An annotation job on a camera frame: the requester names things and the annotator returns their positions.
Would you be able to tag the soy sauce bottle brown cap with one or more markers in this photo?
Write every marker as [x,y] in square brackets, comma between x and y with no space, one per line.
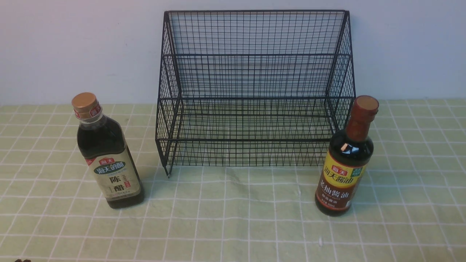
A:
[348,155]

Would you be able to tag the vinegar bottle gold cap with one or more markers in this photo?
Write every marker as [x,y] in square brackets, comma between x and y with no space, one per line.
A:
[102,144]

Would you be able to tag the green checkered tablecloth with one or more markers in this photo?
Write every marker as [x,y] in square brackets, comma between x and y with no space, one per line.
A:
[410,206]

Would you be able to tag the black wire mesh shelf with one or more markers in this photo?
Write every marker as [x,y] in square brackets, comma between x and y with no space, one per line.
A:
[253,87]

